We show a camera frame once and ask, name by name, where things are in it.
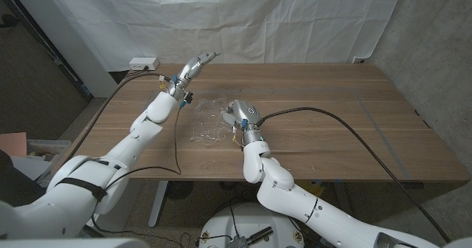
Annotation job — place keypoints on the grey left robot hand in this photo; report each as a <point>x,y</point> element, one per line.
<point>190,71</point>

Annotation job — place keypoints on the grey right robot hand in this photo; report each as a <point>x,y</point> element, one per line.
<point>247,117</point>

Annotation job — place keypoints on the clear plastic wrap sheet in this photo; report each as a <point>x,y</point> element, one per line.
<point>206,122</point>

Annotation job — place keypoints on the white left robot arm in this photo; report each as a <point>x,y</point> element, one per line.
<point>121,152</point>

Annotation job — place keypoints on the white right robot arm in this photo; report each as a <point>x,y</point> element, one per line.
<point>287,196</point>

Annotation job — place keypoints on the white power strip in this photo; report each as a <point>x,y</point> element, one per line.
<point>143,63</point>

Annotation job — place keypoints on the white wrinkled backdrop cloth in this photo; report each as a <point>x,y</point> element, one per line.
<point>221,23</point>

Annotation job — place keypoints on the yellow object under table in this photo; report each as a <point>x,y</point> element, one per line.
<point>311,189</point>

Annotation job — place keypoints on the black round floor object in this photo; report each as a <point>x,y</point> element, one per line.
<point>180,189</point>

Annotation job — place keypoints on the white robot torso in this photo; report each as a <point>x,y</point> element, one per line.
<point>250,218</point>

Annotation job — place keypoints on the black tool on torso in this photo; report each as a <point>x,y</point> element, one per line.
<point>260,235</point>

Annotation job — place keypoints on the white table leg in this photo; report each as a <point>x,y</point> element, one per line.
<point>158,203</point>

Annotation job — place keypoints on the grey table leg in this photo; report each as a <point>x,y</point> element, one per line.
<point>346,203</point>

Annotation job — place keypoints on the clear plastic storage bin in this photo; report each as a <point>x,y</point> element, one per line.
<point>49,146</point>

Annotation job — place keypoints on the orange flat board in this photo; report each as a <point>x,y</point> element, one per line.
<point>14,142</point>

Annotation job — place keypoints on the person in dark trousers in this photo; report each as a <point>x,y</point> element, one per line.
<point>14,183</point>

